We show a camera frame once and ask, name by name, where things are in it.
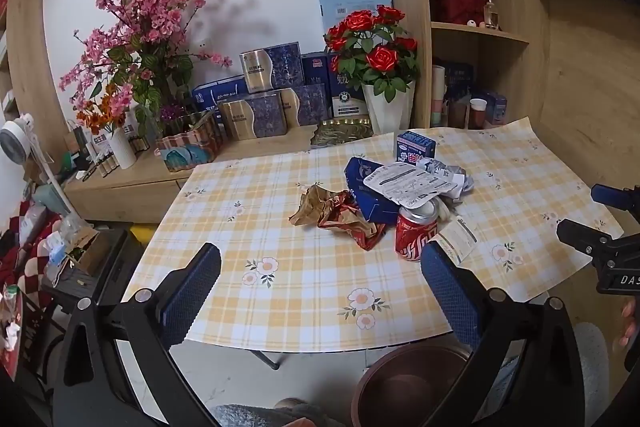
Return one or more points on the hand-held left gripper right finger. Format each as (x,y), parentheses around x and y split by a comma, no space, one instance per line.
(450,292)

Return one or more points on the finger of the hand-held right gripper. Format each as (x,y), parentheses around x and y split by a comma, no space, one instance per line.
(607,196)
(582,238)

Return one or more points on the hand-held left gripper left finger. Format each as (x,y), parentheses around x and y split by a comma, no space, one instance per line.
(192,292)

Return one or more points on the white paper slip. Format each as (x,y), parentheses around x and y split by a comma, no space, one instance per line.
(457,239)

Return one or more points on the red soda can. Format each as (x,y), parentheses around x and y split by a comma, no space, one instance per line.
(415,237)

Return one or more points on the brown trash bin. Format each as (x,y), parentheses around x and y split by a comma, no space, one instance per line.
(410,387)

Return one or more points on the white wrapper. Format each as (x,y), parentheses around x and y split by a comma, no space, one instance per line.
(452,177)

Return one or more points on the red wrapper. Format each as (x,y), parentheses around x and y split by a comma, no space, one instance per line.
(355,227)

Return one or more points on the white printed paper sheet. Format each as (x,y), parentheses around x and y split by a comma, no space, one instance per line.
(405,184)

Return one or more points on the blue paper bag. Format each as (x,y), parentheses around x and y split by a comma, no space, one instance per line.
(362,192)

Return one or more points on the small blue and white carton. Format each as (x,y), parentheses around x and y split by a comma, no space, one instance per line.
(415,149)

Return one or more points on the brown paper bag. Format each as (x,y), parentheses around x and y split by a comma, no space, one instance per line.
(312,207)

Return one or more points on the person's right hand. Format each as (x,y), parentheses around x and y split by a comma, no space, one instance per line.
(631,322)

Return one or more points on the black table leg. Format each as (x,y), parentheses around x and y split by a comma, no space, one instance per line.
(269,359)

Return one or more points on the open cardboard box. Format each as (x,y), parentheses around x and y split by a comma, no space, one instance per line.
(80,252)

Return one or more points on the person's grey fleece leg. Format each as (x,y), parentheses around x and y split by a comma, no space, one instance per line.
(240,416)

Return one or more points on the patterned flower basket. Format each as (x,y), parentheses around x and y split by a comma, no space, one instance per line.
(187,147)

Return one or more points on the white slim vase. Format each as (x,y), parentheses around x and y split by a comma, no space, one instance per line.
(122,149)

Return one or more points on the red and white checkered cloth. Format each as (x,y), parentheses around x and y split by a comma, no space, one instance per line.
(22,252)

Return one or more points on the blue and gold gift box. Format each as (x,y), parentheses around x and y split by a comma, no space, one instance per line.
(307,104)
(252,117)
(272,67)

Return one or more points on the dark printed box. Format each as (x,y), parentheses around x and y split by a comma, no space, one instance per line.
(460,79)

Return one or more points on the white faceted flower pot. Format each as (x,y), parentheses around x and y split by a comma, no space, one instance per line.
(387,112)

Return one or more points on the gold embossed tray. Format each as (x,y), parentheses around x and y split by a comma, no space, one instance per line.
(340,133)

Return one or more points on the stack of pastel cups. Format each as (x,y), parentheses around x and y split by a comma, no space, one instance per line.
(438,97)

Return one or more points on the blue cardboard carry case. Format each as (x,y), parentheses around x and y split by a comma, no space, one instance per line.
(217,92)

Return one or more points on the orange artificial flowers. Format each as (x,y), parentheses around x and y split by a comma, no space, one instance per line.
(102,109)

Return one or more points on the glass perfume bottle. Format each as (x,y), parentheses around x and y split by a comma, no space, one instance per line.
(491,14)

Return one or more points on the blue and white box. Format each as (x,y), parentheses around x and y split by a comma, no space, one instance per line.
(347,99)

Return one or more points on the white desk fan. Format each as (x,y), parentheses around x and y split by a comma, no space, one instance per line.
(15,139)

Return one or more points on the red artificial rose bouquet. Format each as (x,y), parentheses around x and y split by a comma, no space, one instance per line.
(380,57)

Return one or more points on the dark blue box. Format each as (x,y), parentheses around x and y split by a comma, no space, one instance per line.
(314,67)

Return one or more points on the wooden shelf unit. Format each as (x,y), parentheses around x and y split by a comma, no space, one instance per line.
(405,7)

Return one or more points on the pink artificial blossom branches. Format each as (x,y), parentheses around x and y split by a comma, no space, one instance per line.
(145,7)

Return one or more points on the light blue flat box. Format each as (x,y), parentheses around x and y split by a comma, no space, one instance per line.
(345,4)

